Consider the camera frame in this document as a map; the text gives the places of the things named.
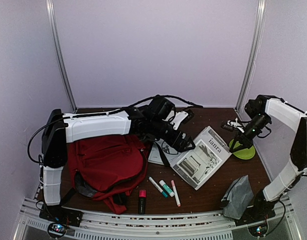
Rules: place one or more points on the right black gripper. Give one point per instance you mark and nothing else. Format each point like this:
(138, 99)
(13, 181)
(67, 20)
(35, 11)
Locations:
(246, 142)

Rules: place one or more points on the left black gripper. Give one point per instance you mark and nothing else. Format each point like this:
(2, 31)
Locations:
(180, 147)

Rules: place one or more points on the grey ianra magazine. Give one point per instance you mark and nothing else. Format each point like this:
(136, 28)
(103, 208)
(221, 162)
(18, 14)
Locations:
(198, 165)

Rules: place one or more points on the red backpack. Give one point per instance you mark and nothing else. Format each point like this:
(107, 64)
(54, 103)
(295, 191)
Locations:
(108, 168)

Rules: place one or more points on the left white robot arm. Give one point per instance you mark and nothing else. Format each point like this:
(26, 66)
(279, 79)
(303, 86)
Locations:
(154, 116)

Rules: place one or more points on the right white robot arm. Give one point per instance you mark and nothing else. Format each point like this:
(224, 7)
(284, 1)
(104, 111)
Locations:
(286, 127)

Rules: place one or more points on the green plate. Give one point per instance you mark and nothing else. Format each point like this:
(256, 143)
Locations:
(245, 154)

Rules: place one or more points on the white Great Gatsby book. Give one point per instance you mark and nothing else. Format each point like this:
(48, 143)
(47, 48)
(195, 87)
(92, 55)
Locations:
(161, 153)

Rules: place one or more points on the pink white marker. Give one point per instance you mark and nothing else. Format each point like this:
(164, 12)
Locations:
(177, 199)

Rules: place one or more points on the white green glue stick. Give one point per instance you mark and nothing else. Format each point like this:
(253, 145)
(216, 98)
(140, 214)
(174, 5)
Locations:
(167, 188)

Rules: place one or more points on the grey pencil pouch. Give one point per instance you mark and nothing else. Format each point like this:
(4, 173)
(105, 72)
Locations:
(237, 198)

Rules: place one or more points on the teal white marker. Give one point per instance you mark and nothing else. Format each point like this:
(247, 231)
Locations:
(157, 187)

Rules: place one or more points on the pink black highlighter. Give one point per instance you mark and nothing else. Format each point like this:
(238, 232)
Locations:
(142, 196)

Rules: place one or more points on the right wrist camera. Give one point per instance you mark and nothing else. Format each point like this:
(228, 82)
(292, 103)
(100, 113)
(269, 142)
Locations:
(233, 125)

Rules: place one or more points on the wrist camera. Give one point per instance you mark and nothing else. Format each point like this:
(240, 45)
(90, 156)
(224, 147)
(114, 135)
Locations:
(233, 125)
(181, 117)

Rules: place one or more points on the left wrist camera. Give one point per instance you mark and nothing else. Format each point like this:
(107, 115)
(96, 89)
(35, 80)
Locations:
(181, 117)

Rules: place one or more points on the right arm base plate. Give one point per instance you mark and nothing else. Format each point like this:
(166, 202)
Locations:
(251, 216)

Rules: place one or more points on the aluminium front rail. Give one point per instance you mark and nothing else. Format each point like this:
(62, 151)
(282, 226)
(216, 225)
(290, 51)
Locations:
(198, 226)

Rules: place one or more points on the right aluminium corner post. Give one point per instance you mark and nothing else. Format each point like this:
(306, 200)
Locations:
(255, 46)

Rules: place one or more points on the aluminium corner post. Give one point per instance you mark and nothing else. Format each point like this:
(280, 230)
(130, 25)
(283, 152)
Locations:
(255, 46)
(59, 55)

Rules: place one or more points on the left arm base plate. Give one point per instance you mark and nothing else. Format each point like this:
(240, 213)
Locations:
(67, 217)

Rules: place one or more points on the left aluminium corner post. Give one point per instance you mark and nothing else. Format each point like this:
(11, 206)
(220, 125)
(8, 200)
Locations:
(59, 55)

